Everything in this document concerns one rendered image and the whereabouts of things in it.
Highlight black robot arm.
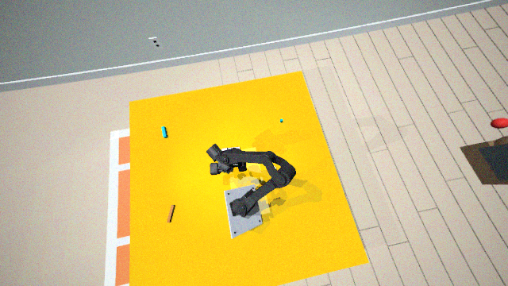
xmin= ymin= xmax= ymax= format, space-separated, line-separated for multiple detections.
xmin=206 ymin=144 xmax=296 ymax=217

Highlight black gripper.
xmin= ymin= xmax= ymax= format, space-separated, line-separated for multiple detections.
xmin=210 ymin=162 xmax=247 ymax=175

